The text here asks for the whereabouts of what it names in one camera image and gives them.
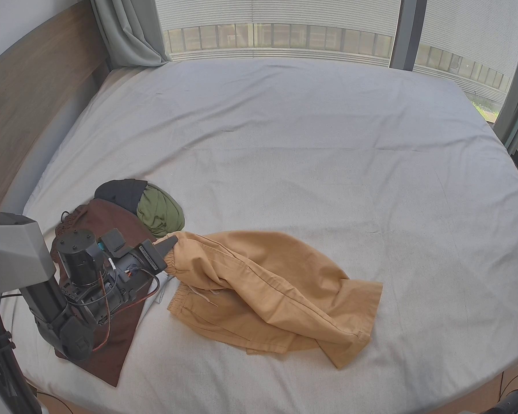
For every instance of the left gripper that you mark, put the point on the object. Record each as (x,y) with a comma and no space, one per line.
(144,263)

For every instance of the tan shorts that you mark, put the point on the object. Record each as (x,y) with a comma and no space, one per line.
(263,274)

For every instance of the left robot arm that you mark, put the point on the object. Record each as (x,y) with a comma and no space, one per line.
(69,330)

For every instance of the bed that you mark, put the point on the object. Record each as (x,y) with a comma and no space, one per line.
(306,166)

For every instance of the green garment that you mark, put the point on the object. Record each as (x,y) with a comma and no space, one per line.
(159,214)

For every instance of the brown shorts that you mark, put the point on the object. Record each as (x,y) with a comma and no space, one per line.
(112,222)

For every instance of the grey-green curtain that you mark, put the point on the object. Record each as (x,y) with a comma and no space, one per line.
(125,24)

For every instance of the window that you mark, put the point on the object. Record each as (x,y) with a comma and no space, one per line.
(408,15)

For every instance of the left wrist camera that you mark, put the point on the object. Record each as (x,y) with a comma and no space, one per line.
(113,240)

